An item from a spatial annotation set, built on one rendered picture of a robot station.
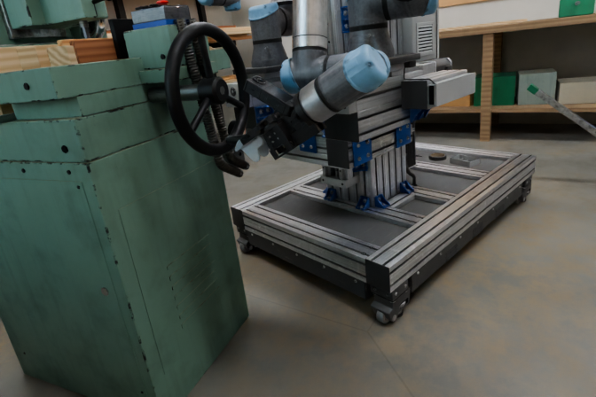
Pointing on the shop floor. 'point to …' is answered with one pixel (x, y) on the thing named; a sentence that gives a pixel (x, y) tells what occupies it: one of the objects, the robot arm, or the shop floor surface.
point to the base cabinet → (120, 268)
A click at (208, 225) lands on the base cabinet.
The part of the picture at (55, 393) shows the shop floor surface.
